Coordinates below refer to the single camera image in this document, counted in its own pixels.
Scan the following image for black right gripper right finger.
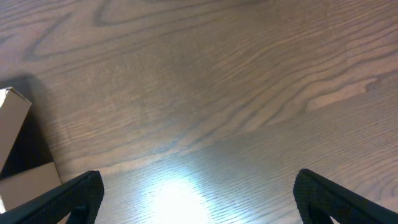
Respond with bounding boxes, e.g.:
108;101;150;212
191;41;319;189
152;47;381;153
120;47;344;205
293;169;397;224

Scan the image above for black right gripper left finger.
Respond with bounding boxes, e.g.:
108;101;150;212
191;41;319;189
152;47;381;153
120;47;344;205
1;170;104;224

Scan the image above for brown cardboard box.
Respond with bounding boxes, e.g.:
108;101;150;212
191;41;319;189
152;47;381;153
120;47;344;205
1;87;62;213

